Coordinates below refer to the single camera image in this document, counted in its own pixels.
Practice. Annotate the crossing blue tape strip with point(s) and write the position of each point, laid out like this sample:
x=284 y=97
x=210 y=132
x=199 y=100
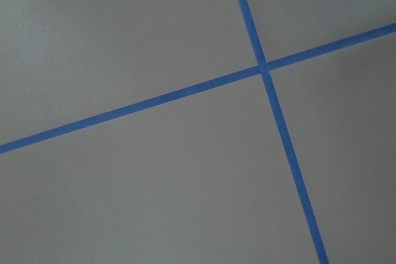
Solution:
x=283 y=132

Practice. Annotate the long blue tape strip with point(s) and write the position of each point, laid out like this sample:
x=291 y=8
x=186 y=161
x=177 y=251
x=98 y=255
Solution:
x=197 y=88

